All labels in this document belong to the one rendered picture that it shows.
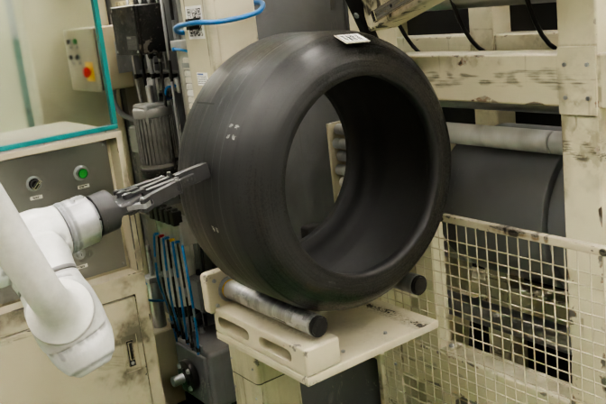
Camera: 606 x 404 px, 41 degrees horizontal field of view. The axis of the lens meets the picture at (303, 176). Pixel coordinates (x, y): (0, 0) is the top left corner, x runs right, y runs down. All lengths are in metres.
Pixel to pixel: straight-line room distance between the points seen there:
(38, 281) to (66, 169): 0.91
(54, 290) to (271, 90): 0.55
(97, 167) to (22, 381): 0.55
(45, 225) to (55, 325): 0.19
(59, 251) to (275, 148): 0.42
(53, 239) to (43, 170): 0.69
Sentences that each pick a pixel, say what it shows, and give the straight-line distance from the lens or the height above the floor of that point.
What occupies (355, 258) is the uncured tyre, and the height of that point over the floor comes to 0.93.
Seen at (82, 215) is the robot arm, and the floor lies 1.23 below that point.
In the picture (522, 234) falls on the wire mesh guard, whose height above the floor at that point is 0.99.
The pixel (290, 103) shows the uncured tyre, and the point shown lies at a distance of 1.49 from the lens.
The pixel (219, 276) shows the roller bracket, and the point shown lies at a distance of 1.88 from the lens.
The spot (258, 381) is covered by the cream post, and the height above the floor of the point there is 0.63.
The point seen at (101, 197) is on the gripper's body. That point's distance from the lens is 1.43.
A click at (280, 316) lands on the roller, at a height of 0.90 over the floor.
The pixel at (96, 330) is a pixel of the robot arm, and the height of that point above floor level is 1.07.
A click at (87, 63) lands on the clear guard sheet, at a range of 2.05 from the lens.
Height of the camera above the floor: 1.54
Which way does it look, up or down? 13 degrees down
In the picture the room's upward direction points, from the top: 6 degrees counter-clockwise
